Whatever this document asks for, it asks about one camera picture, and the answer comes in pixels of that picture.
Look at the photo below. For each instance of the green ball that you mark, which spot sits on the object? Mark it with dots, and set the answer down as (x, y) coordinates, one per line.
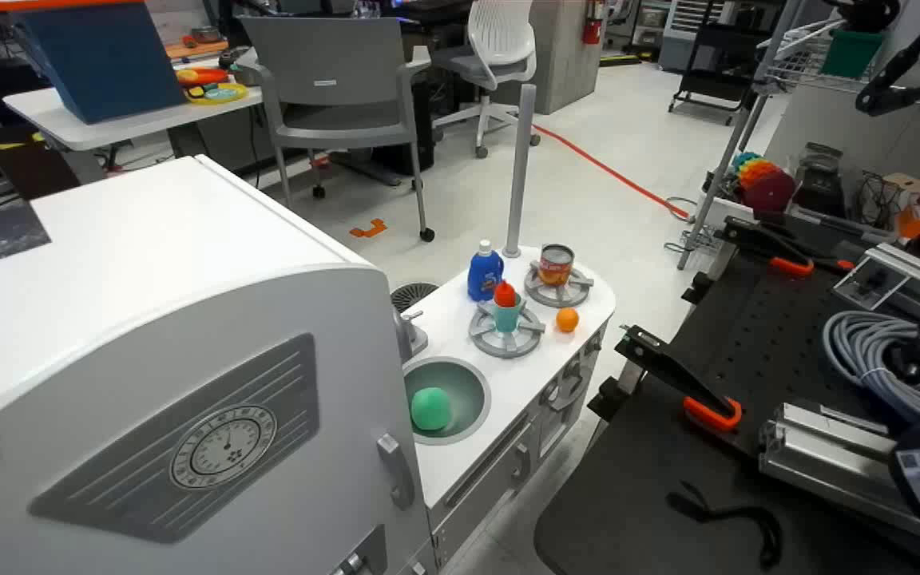
(431, 411)

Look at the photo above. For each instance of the grey toy stove burner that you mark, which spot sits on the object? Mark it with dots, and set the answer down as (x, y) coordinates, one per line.
(505, 332)
(561, 288)

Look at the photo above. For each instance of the black round stool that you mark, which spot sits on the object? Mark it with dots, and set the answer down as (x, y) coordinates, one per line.
(409, 294)

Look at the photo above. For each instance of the teal toy cup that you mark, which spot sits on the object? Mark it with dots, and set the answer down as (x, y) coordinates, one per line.
(505, 313)

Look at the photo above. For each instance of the black perforated breadboard table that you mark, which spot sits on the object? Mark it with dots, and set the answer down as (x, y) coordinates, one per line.
(736, 450)

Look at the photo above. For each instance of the grey office chair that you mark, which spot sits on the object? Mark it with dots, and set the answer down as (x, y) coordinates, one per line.
(336, 92)

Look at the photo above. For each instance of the black rolling cart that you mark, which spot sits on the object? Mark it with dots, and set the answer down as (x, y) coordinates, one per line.
(708, 64)

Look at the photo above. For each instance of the red toy vegetable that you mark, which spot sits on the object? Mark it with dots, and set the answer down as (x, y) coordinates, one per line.
(504, 292)

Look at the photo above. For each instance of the colourful toys pile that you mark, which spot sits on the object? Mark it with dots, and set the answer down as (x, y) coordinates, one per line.
(206, 83)

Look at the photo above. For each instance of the white office chair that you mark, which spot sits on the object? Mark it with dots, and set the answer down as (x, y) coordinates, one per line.
(495, 51)

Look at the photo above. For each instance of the black hex key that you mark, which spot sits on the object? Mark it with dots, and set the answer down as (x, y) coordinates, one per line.
(733, 514)

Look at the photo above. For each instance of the orange scrap on floor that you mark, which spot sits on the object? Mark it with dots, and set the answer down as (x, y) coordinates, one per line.
(369, 227)

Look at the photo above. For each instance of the silver can orange label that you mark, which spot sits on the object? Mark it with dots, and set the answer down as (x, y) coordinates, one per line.
(558, 265)

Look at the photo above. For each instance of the small orange ball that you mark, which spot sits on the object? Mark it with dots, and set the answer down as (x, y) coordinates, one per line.
(566, 322)

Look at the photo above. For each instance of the white table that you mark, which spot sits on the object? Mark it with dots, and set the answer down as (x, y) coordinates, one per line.
(109, 121)

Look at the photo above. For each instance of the blue box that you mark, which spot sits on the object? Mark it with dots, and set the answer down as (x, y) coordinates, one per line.
(104, 58)

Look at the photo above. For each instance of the glass jar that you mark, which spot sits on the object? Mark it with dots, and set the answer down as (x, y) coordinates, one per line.
(821, 177)

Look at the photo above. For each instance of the red fire extinguisher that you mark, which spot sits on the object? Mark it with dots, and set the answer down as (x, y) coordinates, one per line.
(593, 21)

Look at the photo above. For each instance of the green bin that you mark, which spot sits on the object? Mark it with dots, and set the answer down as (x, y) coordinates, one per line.
(856, 51)

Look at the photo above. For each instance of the blue toy bottle white cap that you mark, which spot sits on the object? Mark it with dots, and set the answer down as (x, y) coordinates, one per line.
(483, 272)

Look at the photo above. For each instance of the rainbow coloured plush toy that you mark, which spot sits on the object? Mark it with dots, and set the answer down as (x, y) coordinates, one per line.
(769, 185)

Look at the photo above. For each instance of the white toy kitchen unit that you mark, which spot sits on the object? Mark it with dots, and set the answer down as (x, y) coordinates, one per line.
(217, 373)

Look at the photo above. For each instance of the aluminium extrusion rail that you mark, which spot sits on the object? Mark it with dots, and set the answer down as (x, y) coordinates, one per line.
(845, 451)

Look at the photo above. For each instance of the metal tripod stand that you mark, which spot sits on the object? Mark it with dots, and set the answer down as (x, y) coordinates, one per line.
(733, 162)

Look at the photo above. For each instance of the grey round toy sink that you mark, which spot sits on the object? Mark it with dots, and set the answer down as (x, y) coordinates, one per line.
(463, 389)

